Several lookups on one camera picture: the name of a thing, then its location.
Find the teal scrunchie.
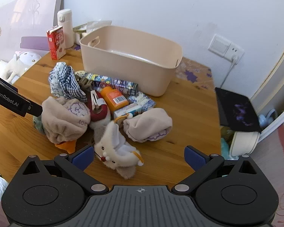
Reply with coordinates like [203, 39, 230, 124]
[33, 116, 45, 133]

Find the white stool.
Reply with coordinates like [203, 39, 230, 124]
[228, 131, 261, 158]

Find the wooden desktop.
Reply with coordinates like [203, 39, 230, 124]
[0, 43, 222, 191]

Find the purple pillow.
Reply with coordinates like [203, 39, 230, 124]
[20, 36, 50, 52]

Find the white thermos bottle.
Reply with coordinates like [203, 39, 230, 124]
[57, 9, 74, 49]

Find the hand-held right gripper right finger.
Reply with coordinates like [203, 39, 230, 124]
[172, 145, 260, 196]

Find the white plush fox toy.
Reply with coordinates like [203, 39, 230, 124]
[93, 113, 145, 180]

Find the light blue object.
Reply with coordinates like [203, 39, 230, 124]
[258, 109, 278, 127]

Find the white round plush toy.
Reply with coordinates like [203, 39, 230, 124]
[15, 51, 42, 72]

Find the purple flower table mat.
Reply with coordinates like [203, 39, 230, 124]
[174, 57, 215, 91]

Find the pink bed headboard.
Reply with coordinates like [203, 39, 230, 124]
[0, 0, 65, 61]

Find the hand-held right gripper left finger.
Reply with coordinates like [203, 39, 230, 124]
[21, 145, 109, 196]

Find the long colourful printed box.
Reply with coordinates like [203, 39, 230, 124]
[86, 72, 139, 95]

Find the blue checkered cloth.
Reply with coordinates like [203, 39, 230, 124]
[48, 62, 88, 103]

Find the orange bottle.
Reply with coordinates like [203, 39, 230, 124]
[100, 86, 129, 112]

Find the white wall switch socket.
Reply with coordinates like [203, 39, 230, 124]
[208, 34, 245, 61]

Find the small white blue box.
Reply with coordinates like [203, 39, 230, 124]
[113, 103, 144, 121]

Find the red milk carton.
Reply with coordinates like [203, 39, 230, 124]
[46, 25, 66, 60]

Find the green printed packet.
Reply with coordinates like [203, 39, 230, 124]
[73, 24, 88, 40]

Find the white plug with cable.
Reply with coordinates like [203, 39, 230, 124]
[221, 53, 240, 89]

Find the red white plush slipper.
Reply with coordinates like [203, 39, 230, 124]
[88, 89, 112, 133]

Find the beige plastic storage basket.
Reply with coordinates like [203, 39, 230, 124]
[80, 26, 183, 97]

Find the brown dinosaur skeleton model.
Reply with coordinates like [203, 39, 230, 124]
[75, 74, 95, 93]

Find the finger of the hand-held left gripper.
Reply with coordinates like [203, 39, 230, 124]
[0, 72, 43, 117]

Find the beige fuzzy sock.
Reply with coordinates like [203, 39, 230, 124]
[122, 108, 173, 143]
[41, 96, 91, 145]

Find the black purple printed pad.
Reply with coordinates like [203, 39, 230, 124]
[215, 87, 262, 133]

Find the blue white patterned box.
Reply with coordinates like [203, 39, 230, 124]
[127, 92, 157, 111]

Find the teal object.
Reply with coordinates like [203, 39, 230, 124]
[221, 126, 235, 158]

